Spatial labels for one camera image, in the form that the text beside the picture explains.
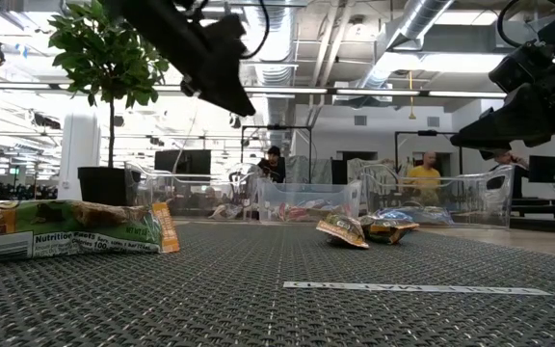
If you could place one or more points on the blue wrapper granola bar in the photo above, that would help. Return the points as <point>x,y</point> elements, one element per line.
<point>427,217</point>

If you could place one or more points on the dark grey woven placemat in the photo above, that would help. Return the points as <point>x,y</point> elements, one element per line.
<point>258,313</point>

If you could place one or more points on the red and green granola bar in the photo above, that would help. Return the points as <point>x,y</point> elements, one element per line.
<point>301,213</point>

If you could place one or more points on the green plant in black pot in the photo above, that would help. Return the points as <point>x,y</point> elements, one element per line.
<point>104,58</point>

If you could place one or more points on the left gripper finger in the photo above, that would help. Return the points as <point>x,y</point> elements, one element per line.
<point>229,96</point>

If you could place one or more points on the long ceiling light strip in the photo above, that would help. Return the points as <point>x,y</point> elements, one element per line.
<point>378,91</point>

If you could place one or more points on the large clear plastic bin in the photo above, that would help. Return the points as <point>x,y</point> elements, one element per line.
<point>186,202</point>
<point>475,202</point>

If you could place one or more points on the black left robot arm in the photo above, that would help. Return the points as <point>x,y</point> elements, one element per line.
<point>162,29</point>

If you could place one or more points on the black metal rig frame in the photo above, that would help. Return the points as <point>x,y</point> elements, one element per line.
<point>277,127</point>
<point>427,132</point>

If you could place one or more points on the white label strip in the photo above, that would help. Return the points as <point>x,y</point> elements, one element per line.
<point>403,288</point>

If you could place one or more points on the small clear plastic bin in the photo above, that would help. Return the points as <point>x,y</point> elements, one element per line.
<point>306,193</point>

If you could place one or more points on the silver ventilation duct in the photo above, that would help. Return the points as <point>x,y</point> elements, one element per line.
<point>424,17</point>
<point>275,72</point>

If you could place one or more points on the black bench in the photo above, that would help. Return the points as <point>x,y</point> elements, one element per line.
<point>547,203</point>

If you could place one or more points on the green snack bar packet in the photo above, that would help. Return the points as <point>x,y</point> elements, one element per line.
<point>65,226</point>

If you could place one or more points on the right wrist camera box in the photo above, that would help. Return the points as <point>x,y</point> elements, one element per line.
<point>518,70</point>

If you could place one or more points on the person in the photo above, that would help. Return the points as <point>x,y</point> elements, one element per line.
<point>511,159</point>
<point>272,166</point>
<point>424,176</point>

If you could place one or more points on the black monitor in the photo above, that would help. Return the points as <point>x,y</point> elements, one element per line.
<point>545,168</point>
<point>183,161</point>

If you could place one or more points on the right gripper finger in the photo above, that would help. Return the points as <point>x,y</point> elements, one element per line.
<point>509,125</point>
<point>495,154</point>

